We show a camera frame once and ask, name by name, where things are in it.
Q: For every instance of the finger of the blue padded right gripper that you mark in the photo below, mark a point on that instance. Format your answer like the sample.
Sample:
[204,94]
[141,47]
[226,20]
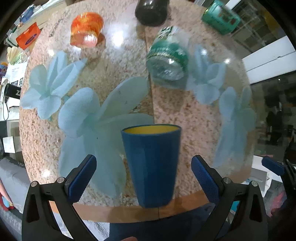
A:
[208,178]

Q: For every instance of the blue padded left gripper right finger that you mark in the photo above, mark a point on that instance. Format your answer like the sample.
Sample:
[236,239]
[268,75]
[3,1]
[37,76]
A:
[274,166]

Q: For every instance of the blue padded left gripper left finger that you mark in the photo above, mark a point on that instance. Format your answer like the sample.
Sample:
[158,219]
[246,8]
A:
[79,177]

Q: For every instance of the dark blue plastic cup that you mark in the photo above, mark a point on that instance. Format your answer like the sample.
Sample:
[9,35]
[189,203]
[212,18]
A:
[152,153]

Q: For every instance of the green floral glass cup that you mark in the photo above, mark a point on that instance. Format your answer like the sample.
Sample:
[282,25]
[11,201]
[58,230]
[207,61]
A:
[168,58]

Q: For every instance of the orange patterned glass cup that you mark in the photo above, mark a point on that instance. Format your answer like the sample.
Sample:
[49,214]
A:
[85,30]

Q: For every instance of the teal printed paper cup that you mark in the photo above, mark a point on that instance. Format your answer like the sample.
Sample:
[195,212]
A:
[221,18]

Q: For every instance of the person's hand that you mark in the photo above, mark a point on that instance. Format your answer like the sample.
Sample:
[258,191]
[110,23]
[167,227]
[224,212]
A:
[130,239]

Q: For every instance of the black zippo box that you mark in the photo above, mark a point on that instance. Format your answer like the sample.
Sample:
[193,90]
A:
[12,91]

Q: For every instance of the orange gift bag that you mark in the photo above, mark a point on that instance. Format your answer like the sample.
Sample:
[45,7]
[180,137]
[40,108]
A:
[28,36]

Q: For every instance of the black cylindrical tumbler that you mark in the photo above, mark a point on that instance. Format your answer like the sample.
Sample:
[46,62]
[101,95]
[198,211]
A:
[152,13]

